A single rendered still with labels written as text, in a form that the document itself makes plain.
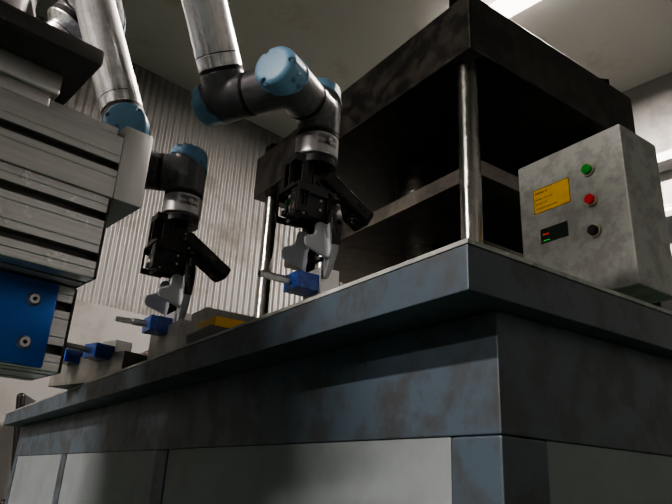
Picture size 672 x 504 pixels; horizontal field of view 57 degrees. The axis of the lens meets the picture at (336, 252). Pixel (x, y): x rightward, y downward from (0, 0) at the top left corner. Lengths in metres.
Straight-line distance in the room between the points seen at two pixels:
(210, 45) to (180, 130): 3.65
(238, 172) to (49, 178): 4.24
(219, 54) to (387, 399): 0.71
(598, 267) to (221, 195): 3.56
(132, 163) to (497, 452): 0.48
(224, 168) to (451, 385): 4.39
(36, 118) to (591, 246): 1.22
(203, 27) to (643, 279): 1.03
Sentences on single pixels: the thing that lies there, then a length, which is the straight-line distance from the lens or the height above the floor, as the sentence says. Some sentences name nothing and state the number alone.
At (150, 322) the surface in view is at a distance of 1.16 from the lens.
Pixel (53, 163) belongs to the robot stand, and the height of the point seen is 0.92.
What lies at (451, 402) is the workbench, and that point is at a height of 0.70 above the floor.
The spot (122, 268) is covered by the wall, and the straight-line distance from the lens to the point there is 4.19.
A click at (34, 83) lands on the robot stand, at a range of 0.71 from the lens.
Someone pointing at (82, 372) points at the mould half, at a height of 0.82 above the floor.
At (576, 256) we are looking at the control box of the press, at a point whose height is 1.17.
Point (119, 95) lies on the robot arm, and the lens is 1.19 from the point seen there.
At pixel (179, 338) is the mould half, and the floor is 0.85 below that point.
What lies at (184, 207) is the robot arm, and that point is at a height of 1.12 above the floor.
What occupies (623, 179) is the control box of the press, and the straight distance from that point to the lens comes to 1.57.
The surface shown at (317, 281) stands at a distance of 0.98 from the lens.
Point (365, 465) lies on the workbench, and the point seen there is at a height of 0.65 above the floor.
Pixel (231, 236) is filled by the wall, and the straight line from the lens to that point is 4.67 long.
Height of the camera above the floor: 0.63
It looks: 21 degrees up
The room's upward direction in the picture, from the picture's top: 3 degrees clockwise
